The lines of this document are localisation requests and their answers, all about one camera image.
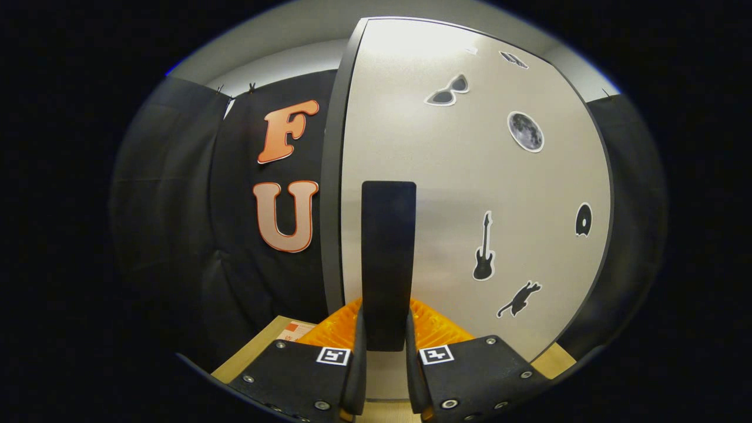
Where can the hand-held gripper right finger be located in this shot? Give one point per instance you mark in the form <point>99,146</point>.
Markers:
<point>414,382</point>

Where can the grey shoe cabinet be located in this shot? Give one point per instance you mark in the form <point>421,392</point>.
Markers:
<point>332,176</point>

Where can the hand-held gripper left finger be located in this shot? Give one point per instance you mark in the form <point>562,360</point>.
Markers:
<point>357,382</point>

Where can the black backdrop cloth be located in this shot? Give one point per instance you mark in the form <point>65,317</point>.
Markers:
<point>176,205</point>

